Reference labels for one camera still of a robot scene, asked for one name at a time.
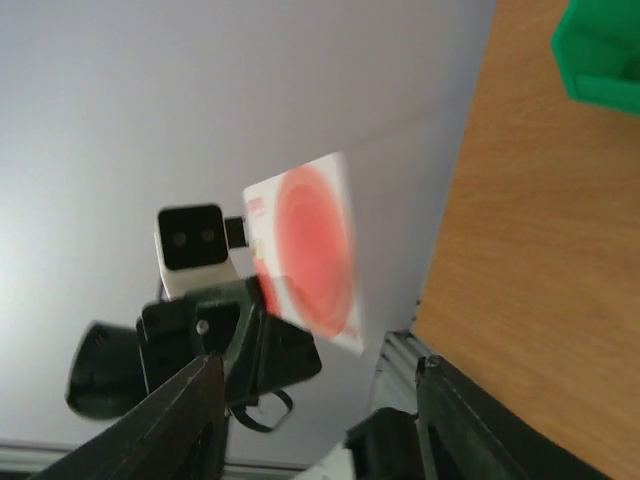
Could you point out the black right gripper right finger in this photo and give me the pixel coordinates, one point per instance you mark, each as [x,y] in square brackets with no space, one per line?
[465,433]

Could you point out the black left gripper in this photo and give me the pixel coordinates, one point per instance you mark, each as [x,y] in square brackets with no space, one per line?
[115,367]

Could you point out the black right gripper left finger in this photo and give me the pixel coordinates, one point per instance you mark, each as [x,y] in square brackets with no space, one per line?
[178,432]

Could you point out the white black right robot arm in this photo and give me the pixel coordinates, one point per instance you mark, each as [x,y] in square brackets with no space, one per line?
[383,446]

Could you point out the green double storage bin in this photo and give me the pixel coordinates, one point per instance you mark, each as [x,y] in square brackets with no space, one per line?
[596,50]

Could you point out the aluminium front rail frame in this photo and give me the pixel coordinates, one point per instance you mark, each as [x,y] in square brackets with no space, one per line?
[394,381]

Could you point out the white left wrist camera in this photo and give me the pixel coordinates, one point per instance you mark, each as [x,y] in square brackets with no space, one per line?
[193,244]

